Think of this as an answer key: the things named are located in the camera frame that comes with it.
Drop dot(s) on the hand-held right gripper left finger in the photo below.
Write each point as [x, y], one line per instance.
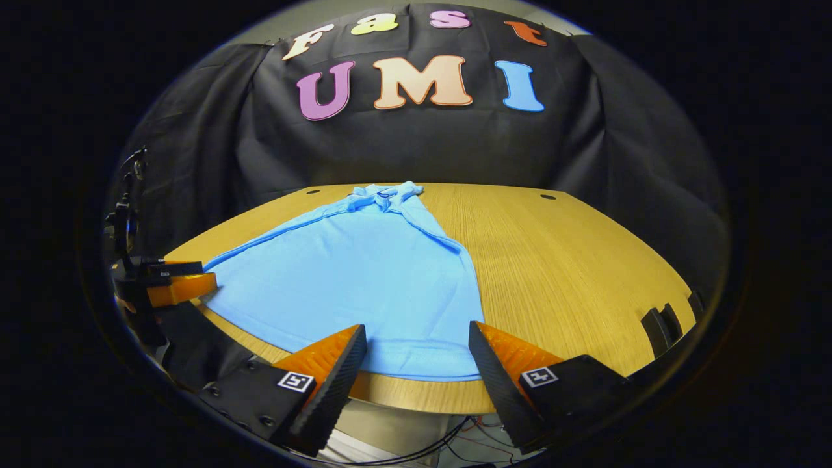
[335, 390]

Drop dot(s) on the black backdrop cloth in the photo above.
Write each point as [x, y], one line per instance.
[422, 143]

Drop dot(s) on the white table base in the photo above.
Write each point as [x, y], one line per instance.
[390, 429]

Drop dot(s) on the black chair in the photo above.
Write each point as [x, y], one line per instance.
[660, 328]

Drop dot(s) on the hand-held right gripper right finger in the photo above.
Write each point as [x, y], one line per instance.
[500, 390]

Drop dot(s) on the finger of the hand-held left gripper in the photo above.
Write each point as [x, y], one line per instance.
[179, 289]

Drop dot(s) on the light blue T-shirt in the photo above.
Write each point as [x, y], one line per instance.
[344, 279]

